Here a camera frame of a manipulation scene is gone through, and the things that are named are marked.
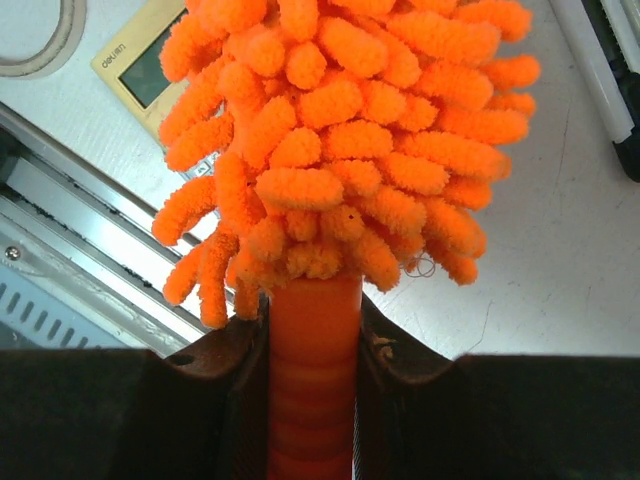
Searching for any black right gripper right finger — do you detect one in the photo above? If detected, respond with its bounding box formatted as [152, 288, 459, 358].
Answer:
[354, 299, 639, 479]

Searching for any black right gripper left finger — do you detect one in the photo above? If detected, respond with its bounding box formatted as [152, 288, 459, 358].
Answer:
[1, 300, 269, 479]

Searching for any orange microfiber duster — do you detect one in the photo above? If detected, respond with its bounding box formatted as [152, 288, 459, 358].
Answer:
[152, 1, 541, 479]

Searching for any yellow grey calculator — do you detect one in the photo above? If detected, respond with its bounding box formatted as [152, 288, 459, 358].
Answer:
[90, 0, 221, 184]

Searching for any black silver stapler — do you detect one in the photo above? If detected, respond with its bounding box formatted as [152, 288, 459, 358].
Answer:
[601, 0, 639, 73]

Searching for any masking tape roll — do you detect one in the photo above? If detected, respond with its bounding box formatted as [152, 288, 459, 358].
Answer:
[1, 0, 88, 80]

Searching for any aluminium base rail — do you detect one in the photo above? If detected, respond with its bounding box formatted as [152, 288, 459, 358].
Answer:
[1, 107, 206, 356]

